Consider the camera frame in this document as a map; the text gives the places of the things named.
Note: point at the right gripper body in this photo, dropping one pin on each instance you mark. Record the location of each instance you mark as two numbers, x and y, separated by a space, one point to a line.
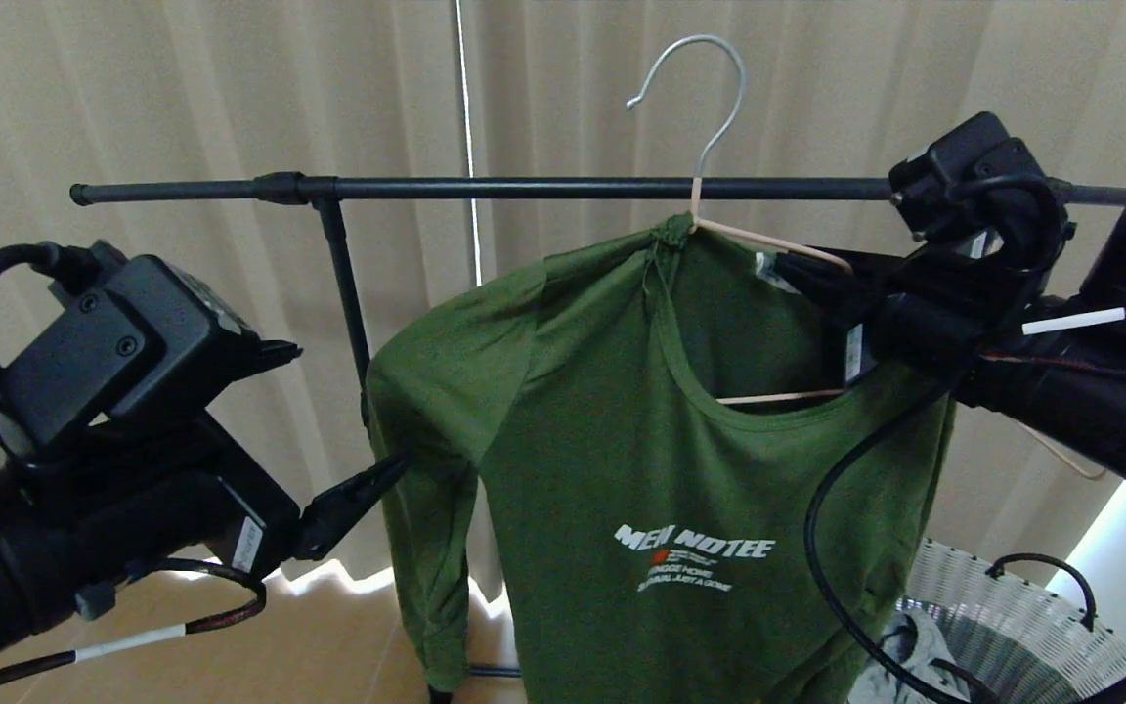
1061 391

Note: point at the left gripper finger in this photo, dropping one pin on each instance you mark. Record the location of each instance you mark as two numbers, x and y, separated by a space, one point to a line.
348 508
275 355

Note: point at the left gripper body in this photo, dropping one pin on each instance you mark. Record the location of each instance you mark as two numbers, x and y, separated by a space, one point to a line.
133 508

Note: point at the green long-sleeved shirt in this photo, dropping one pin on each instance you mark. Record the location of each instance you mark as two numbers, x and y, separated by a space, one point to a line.
622 440

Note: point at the pale grey garment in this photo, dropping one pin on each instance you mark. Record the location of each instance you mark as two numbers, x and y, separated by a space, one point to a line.
915 645

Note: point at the pink clothes hanger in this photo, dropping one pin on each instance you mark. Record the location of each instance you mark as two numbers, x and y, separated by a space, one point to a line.
731 117
1083 473

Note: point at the white laundry basket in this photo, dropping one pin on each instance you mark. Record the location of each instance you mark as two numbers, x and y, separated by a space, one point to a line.
1013 606

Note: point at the black clothes rack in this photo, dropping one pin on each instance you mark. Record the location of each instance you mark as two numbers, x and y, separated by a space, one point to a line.
524 188

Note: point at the beige curtain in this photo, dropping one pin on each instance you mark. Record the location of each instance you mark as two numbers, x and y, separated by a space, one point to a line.
182 88

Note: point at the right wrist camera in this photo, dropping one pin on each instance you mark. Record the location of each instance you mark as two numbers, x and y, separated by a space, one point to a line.
964 166

